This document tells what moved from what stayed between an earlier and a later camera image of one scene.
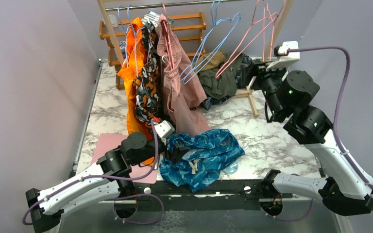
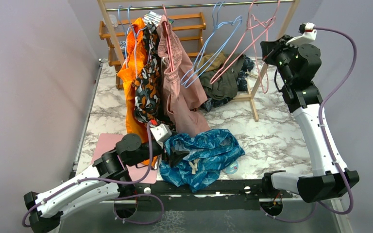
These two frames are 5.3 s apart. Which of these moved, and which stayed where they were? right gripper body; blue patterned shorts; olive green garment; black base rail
Moved: right gripper body
Stayed: black base rail; blue patterned shorts; olive green garment
